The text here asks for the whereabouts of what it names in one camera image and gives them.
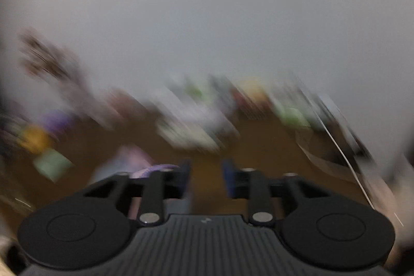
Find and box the white charging cable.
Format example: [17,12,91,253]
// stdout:
[310,101,405,228]

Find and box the pink blue purple mesh garment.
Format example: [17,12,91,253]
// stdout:
[88,146,191,218]

